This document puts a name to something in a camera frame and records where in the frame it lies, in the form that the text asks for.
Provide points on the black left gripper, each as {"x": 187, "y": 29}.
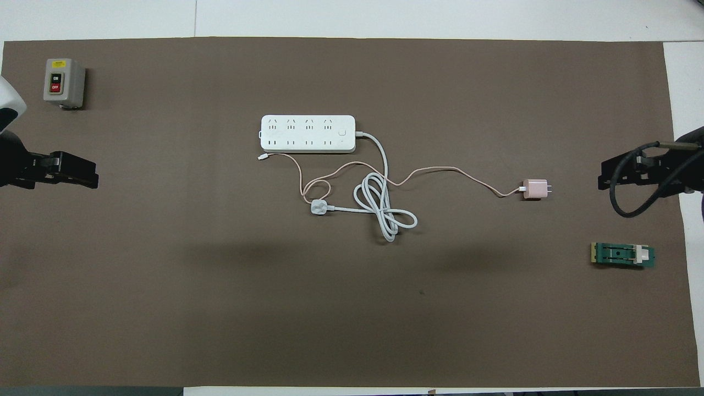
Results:
{"x": 16, "y": 165}

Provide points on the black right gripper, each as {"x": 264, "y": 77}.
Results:
{"x": 694, "y": 157}

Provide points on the pink usb charger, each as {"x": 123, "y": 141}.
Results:
{"x": 534, "y": 189}

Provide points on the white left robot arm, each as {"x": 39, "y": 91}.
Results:
{"x": 8, "y": 99}

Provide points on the white power strip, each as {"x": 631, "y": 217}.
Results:
{"x": 308, "y": 133}

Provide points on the green circuit board module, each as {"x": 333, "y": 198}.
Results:
{"x": 621, "y": 254}

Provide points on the brown table mat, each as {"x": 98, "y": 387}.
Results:
{"x": 220, "y": 302}

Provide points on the grey on off switch box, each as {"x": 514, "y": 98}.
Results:
{"x": 63, "y": 82}

